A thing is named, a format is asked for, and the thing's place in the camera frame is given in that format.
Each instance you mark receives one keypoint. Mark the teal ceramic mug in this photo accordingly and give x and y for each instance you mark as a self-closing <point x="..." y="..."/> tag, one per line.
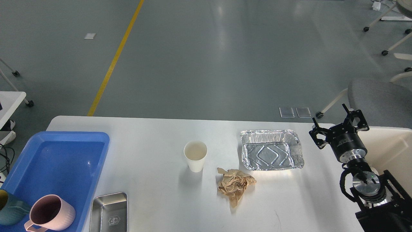
<point x="12" y="209"/>

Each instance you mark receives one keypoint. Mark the stainless steel tray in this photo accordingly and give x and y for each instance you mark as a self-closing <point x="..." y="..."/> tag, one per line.
<point x="109" y="213"/>

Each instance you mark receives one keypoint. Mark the white side table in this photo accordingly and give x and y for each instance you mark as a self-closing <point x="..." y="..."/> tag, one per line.
<point x="10" y="100"/>

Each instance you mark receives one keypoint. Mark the pink ribbed mug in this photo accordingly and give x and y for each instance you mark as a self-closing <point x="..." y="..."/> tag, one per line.
<point x="50" y="212"/>

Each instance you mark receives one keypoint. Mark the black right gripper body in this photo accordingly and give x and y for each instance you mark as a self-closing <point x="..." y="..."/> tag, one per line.
<point x="346" y="143"/>

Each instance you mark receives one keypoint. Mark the white paper cup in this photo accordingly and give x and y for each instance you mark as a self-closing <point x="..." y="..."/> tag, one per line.
<point x="195" y="153"/>

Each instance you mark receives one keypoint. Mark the beige plastic bin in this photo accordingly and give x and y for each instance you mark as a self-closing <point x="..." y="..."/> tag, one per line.
<point x="390" y="148"/>

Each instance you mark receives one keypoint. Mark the crumpled brown paper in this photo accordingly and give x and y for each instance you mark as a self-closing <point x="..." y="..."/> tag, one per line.
<point x="233" y="184"/>

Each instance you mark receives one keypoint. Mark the black white sneaker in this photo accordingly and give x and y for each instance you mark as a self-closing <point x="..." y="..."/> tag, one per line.
<point x="7" y="133"/>

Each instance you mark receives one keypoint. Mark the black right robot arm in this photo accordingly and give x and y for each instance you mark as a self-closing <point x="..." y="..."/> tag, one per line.
<point x="385" y="206"/>

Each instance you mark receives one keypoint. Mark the aluminium foil tray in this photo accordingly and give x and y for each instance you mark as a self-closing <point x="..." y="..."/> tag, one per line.
<point x="268" y="150"/>

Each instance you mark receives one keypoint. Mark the white cup in bin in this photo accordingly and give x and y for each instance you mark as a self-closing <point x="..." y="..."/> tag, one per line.
<point x="374" y="170"/>

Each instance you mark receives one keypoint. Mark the blue plastic tray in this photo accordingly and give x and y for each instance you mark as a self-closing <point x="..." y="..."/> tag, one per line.
<point x="64" y="163"/>

